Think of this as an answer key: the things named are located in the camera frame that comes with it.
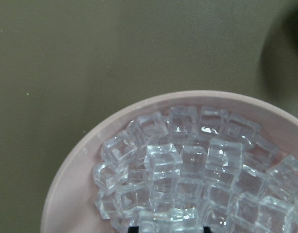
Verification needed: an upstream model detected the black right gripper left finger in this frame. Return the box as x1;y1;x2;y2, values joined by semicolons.
127;226;139;233

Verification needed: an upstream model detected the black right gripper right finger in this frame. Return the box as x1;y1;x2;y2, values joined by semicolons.
203;226;212;233

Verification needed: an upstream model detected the pile of ice cubes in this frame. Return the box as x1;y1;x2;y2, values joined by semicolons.
92;106;298;233

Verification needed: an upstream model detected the pink bowl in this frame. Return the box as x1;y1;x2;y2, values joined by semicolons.
41;90;298;233

